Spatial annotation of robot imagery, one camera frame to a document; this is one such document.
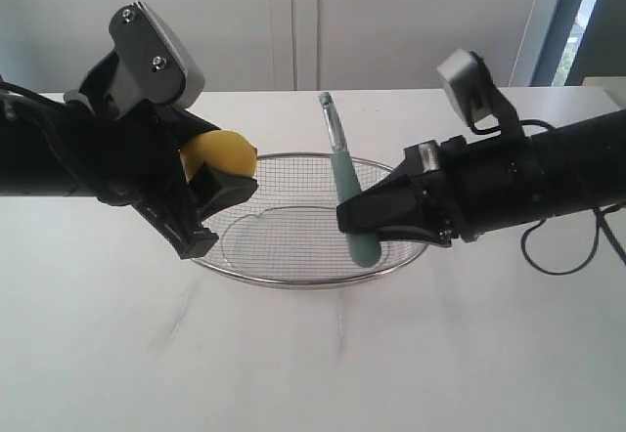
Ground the teal handled peeler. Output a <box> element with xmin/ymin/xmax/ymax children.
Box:
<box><xmin>319</xmin><ymin>92</ymin><xmax>381</xmax><ymax>268</ymax></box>

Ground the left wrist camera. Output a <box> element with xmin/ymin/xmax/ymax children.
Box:
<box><xmin>109</xmin><ymin>1</ymin><xmax>204</xmax><ymax>108</ymax></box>

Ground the yellow lemon with sticker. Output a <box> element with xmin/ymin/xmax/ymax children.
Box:
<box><xmin>180</xmin><ymin>130</ymin><xmax>257</xmax><ymax>181</ymax></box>

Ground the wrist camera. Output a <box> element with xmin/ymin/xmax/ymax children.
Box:
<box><xmin>109</xmin><ymin>1</ymin><xmax>204</xmax><ymax>108</ymax></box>
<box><xmin>437</xmin><ymin>49</ymin><xmax>523</xmax><ymax>139</ymax></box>

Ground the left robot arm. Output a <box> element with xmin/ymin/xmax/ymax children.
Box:
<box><xmin>1</xmin><ymin>53</ymin><xmax>257</xmax><ymax>259</ymax></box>

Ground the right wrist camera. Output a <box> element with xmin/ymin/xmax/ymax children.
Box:
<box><xmin>437</xmin><ymin>49</ymin><xmax>523</xmax><ymax>139</ymax></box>

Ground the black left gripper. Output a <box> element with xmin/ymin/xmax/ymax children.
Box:
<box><xmin>63</xmin><ymin>53</ymin><xmax>258</xmax><ymax>259</ymax></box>

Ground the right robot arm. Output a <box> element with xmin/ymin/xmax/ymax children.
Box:
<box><xmin>336</xmin><ymin>110</ymin><xmax>625</xmax><ymax>247</ymax></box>

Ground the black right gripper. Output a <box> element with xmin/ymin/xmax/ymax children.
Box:
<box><xmin>336</xmin><ymin>136</ymin><xmax>477</xmax><ymax>246</ymax></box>

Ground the oval wire mesh basket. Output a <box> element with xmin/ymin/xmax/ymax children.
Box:
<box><xmin>195</xmin><ymin>152</ymin><xmax>426</xmax><ymax>289</ymax></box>

